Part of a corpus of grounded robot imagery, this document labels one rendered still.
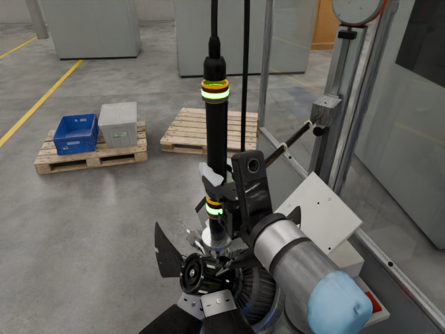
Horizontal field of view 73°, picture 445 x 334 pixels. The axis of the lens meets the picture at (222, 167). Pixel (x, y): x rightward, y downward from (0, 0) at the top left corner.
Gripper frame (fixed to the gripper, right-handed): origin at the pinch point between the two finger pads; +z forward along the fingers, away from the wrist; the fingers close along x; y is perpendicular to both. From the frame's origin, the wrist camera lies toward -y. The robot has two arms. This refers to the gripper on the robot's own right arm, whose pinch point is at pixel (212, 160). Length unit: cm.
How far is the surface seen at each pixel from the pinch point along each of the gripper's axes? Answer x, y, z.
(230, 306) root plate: 2.3, 47.1, -3.8
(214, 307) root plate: -1.9, 46.5, -2.1
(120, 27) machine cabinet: 122, 93, 707
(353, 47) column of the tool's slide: 63, -9, 25
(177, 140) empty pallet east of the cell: 81, 150, 265
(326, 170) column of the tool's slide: 64, 40, 25
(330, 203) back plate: 43, 32, 3
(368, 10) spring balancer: 64, -19, 23
